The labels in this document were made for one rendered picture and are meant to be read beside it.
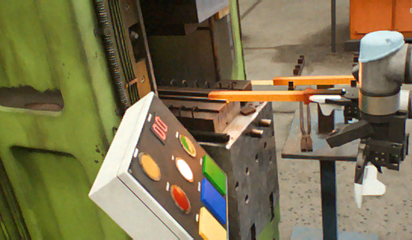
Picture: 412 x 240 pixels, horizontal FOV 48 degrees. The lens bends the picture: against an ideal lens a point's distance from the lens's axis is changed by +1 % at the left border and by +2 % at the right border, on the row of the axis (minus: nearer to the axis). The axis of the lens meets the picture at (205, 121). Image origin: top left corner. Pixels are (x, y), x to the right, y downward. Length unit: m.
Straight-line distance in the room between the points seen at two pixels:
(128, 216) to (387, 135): 0.54
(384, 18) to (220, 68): 3.36
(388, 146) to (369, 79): 0.15
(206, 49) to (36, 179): 0.73
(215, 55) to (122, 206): 1.02
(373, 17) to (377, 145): 3.97
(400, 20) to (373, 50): 4.02
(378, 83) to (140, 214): 0.50
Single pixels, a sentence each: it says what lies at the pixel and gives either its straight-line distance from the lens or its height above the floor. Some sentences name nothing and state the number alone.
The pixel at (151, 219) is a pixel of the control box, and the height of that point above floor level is 1.10.
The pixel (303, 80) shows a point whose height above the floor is 0.95.
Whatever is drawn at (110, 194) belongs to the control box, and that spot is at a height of 1.16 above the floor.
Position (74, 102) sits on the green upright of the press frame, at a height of 1.16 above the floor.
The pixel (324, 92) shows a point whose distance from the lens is 1.33.
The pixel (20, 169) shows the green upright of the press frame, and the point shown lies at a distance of 1.51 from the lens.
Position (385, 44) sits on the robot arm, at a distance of 0.91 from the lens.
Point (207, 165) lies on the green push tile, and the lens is 1.02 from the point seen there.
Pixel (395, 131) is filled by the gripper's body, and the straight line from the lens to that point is 0.99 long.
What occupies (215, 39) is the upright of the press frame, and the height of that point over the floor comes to 1.12.
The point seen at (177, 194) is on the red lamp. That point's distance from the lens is 0.83.
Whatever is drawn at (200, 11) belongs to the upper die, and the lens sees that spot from 1.28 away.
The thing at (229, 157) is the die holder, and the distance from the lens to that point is 1.36.
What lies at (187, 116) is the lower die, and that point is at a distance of 1.41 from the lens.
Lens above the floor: 1.56
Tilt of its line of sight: 25 degrees down
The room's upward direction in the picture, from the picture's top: 9 degrees counter-clockwise
